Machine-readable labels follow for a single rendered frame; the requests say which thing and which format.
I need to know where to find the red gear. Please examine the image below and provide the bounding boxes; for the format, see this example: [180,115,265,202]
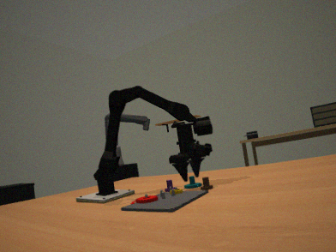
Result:
[135,195,158,203]

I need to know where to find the purple gear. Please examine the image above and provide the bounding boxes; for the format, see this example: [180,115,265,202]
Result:
[165,180,175,192]

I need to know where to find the brown gear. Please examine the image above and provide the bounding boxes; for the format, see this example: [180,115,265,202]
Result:
[201,177,213,191]

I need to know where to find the teal gear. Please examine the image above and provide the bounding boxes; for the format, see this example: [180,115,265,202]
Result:
[184,176,202,189]

